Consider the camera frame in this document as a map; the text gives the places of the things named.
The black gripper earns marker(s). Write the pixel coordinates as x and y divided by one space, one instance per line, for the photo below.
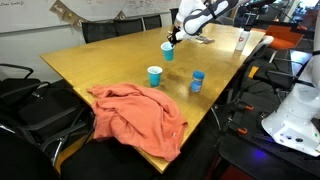
175 33

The blue plastic cup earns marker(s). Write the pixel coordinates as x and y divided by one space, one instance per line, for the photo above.
168 53
155 78

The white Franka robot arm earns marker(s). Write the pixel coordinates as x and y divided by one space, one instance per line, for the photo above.
293 113

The dark printed magazine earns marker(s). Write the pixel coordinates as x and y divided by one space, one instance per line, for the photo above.
205 40

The jar with blue lid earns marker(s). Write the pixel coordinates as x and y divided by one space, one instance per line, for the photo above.
197 83

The white bottle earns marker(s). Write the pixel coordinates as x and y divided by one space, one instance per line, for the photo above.
242 40

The orange cloth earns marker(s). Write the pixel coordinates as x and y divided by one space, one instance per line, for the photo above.
140 120

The white chair backrest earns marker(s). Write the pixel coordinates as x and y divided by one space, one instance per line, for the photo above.
266 41

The paper pennant banner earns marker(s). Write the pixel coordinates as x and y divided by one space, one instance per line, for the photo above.
58 8

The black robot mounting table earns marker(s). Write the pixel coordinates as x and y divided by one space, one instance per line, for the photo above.
246 156

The black armrest office chair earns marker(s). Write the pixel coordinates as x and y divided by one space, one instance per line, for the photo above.
46 113
16 86
23 160

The large written whiteboard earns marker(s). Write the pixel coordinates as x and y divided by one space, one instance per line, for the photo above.
30 15

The orange chair with black frame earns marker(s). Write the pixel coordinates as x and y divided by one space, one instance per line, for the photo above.
283 36

